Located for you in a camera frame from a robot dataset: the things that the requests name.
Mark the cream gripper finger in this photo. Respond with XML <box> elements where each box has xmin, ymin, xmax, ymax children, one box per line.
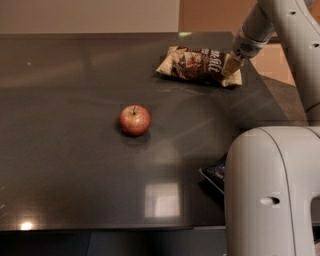
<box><xmin>222</xmin><ymin>53</ymin><xmax>244</xmax><ymax>77</ymax></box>

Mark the brown chip bag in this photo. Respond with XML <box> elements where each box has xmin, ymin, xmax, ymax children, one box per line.
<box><xmin>156</xmin><ymin>46</ymin><xmax>242</xmax><ymax>87</ymax></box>

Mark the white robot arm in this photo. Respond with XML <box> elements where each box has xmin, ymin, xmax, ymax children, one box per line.
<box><xmin>224</xmin><ymin>0</ymin><xmax>320</xmax><ymax>256</ymax></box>

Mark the blue Kettle chip bag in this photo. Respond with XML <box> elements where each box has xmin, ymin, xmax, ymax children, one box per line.
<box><xmin>199</xmin><ymin>160</ymin><xmax>226</xmax><ymax>194</ymax></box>

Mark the red apple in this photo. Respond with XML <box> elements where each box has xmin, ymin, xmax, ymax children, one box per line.
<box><xmin>119</xmin><ymin>105</ymin><xmax>151</xmax><ymax>137</ymax></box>

